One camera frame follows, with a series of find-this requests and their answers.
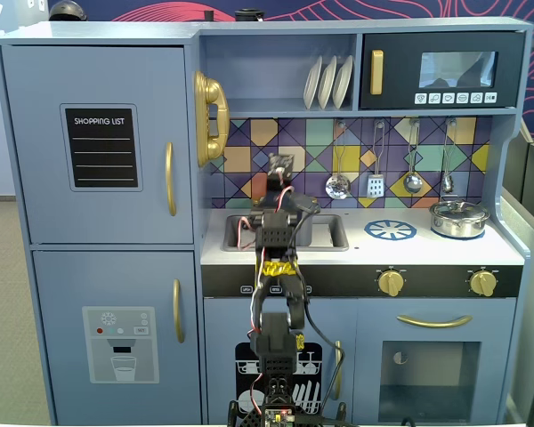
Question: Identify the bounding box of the black helmet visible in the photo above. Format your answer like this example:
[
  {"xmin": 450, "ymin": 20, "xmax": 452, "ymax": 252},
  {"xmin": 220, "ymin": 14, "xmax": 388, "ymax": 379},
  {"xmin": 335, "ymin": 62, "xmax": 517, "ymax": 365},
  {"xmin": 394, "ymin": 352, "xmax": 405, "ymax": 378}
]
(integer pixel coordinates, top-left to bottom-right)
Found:
[{"xmin": 48, "ymin": 0, "xmax": 88, "ymax": 22}]

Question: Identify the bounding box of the black microwave door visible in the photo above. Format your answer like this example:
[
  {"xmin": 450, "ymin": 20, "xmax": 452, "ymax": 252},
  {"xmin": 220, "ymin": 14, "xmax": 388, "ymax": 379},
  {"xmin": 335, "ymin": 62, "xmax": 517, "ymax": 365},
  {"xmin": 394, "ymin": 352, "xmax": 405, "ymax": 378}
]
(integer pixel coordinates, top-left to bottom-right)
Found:
[{"xmin": 359, "ymin": 31, "xmax": 527, "ymax": 111}]

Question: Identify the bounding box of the small steel spoon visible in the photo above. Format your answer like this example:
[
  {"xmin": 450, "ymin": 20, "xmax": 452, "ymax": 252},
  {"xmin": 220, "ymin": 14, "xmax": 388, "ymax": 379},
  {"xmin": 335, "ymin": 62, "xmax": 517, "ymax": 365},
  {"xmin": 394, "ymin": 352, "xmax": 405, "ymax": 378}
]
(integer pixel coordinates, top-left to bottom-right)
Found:
[{"xmin": 440, "ymin": 117, "xmax": 457, "ymax": 194}]

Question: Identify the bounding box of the gold oven handle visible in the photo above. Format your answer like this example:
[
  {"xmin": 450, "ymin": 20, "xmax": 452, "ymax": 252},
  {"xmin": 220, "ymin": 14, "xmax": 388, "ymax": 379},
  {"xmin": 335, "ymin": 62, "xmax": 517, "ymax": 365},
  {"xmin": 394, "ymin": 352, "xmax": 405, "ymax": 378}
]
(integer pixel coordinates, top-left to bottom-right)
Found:
[{"xmin": 396, "ymin": 314, "xmax": 473, "ymax": 329}]

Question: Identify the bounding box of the blue dishwasher door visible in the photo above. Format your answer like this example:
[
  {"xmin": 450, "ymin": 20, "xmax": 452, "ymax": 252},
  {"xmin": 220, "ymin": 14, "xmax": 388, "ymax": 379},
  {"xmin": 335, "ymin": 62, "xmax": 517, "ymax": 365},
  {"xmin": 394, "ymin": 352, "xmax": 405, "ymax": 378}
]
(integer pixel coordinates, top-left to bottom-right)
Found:
[{"xmin": 203, "ymin": 297, "xmax": 357, "ymax": 423}]

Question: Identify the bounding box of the blue freezer door with dispenser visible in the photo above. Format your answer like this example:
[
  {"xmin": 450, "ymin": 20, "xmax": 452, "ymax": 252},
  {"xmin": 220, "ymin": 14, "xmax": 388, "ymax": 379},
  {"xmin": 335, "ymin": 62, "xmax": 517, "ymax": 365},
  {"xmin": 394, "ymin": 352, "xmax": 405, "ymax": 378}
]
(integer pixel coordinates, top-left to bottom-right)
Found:
[{"xmin": 31, "ymin": 249, "xmax": 204, "ymax": 426}]

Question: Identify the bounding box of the steel ladle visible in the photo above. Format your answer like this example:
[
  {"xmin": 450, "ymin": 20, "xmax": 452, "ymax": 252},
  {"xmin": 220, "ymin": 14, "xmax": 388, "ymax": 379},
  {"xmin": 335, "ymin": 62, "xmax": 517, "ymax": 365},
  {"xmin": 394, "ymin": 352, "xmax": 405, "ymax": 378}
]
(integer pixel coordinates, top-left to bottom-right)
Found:
[{"xmin": 402, "ymin": 118, "xmax": 424, "ymax": 195}]

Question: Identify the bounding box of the gold stove knob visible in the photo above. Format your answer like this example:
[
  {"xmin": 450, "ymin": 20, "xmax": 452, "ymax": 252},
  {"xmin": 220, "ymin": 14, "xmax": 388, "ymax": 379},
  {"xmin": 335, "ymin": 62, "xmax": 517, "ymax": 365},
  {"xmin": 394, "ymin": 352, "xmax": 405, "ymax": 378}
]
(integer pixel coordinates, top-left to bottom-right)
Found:
[
  {"xmin": 376, "ymin": 270, "xmax": 406, "ymax": 297},
  {"xmin": 468, "ymin": 270, "xmax": 498, "ymax": 298}
]

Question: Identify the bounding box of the gold microwave handle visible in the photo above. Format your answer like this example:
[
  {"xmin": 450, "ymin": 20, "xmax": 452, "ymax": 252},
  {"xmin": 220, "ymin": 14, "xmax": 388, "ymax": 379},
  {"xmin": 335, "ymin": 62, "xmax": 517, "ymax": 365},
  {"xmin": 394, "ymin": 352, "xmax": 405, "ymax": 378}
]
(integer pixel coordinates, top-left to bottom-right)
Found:
[{"xmin": 369, "ymin": 49, "xmax": 384, "ymax": 96}]

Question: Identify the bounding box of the gold toy telephone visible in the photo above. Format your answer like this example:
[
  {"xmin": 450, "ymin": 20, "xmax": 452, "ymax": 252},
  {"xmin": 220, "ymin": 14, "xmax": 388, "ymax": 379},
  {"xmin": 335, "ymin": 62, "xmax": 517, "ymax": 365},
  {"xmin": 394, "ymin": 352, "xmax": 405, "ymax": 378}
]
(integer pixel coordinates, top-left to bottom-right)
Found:
[{"xmin": 193, "ymin": 70, "xmax": 231, "ymax": 169}]

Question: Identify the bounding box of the blue oven door with window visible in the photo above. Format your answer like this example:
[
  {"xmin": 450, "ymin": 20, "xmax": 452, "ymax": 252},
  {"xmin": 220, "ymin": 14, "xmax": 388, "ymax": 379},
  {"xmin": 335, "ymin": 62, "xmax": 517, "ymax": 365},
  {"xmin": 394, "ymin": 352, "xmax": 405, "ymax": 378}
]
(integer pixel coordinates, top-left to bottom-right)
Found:
[{"xmin": 354, "ymin": 298, "xmax": 517, "ymax": 423}]

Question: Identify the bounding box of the white toy plate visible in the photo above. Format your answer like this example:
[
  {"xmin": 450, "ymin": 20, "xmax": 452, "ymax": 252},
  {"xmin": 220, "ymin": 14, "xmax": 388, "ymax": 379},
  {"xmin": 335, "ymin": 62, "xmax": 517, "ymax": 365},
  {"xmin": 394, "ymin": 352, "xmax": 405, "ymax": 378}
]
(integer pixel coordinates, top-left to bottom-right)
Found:
[
  {"xmin": 331, "ymin": 54, "xmax": 354, "ymax": 110},
  {"xmin": 317, "ymin": 55, "xmax": 338, "ymax": 111},
  {"xmin": 303, "ymin": 55, "xmax": 324, "ymax": 111}
]

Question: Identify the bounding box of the black shopping list board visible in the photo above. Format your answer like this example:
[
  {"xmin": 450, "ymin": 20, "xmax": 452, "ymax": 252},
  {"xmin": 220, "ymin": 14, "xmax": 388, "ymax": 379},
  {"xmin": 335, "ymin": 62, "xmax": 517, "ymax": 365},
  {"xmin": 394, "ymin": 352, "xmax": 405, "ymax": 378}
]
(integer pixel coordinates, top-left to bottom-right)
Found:
[{"xmin": 60, "ymin": 103, "xmax": 143, "ymax": 192}]

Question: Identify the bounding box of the red white servo cable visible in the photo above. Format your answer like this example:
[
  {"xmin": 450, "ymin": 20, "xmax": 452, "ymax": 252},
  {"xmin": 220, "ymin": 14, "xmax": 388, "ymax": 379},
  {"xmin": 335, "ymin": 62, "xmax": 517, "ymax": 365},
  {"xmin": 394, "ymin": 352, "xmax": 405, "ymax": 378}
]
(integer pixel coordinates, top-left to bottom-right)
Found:
[{"xmin": 235, "ymin": 185, "xmax": 295, "ymax": 251}]

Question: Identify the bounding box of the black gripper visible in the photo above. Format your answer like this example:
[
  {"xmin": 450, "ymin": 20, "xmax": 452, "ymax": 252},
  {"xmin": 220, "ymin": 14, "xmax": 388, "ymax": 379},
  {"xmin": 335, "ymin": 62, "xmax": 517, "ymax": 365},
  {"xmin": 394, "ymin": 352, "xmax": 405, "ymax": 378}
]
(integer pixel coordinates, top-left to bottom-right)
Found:
[{"xmin": 261, "ymin": 172, "xmax": 316, "ymax": 211}]

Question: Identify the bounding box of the blue toy kitchen unit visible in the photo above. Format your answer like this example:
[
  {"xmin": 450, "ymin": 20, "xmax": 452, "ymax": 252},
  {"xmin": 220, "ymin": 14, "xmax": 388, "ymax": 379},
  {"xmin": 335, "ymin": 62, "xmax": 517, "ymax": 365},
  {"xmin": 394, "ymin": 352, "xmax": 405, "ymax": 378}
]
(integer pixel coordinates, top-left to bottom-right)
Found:
[{"xmin": 0, "ymin": 16, "xmax": 534, "ymax": 426}]

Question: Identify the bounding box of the black cable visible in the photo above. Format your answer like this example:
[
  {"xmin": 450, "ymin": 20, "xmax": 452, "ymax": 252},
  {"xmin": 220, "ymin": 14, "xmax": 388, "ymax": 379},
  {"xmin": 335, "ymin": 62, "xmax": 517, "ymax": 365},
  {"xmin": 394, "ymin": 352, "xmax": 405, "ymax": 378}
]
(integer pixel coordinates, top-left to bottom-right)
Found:
[{"xmin": 298, "ymin": 284, "xmax": 346, "ymax": 422}]

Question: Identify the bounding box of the steel slotted spatula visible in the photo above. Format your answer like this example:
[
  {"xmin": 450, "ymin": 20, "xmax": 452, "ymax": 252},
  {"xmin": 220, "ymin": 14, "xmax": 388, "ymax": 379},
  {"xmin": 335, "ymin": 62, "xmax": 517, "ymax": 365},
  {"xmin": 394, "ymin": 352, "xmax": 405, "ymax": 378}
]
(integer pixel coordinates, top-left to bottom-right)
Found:
[{"xmin": 366, "ymin": 119, "xmax": 387, "ymax": 199}]

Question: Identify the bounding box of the large blue fridge door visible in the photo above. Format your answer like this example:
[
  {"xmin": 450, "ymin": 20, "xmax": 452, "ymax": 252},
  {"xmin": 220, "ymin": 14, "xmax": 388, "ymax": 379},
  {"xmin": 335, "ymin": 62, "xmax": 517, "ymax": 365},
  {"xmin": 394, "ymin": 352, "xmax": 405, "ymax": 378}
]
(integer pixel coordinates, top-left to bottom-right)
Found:
[{"xmin": 0, "ymin": 44, "xmax": 195, "ymax": 245}]

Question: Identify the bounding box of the gold dishwasher handle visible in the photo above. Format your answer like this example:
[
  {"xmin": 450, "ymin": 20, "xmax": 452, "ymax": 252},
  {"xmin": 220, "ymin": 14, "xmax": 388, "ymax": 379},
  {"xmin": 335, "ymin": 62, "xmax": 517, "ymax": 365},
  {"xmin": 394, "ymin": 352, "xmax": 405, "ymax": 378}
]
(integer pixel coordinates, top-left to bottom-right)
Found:
[{"xmin": 333, "ymin": 340, "xmax": 343, "ymax": 401}]

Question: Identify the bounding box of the steel skimmer spoon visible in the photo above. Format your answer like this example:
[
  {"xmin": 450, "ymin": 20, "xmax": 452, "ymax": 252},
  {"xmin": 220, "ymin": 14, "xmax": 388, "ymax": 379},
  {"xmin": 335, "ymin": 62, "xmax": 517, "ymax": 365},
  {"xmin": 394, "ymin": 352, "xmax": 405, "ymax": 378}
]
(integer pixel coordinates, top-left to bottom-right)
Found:
[{"xmin": 325, "ymin": 120, "xmax": 352, "ymax": 200}]

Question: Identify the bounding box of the small wrist camera board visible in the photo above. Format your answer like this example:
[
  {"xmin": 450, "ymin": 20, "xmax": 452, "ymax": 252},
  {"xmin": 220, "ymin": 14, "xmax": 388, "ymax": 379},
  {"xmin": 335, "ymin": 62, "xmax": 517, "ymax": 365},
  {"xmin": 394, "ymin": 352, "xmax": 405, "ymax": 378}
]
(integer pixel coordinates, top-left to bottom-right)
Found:
[{"xmin": 268, "ymin": 152, "xmax": 295, "ymax": 178}]

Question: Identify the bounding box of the gray toy sink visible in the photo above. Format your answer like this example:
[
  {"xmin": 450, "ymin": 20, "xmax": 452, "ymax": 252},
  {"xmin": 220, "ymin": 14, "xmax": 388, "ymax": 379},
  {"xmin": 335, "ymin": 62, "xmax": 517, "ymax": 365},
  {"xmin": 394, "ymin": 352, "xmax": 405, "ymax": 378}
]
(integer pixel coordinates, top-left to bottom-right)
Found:
[{"xmin": 222, "ymin": 213, "xmax": 351, "ymax": 254}]

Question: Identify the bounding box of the long gold fridge handle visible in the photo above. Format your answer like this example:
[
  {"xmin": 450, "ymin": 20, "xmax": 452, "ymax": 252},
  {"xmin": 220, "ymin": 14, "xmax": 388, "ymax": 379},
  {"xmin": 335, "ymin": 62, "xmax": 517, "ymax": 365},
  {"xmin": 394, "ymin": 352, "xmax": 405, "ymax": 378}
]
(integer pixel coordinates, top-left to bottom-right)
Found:
[{"xmin": 164, "ymin": 141, "xmax": 178, "ymax": 218}]

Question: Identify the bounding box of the gray water dispenser print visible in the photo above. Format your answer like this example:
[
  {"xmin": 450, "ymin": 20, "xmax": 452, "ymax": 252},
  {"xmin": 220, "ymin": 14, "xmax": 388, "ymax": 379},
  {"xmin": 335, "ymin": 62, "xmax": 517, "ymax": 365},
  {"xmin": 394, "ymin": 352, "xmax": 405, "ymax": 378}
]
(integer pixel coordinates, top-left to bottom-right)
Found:
[{"xmin": 81, "ymin": 305, "xmax": 160, "ymax": 384}]

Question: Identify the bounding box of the short gold freezer handle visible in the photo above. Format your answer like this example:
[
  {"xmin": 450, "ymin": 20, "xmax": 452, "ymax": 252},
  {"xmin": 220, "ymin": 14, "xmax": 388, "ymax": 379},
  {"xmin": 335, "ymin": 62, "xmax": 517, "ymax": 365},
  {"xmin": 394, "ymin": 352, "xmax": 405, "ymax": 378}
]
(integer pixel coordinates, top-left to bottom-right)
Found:
[{"xmin": 172, "ymin": 278, "xmax": 186, "ymax": 344}]

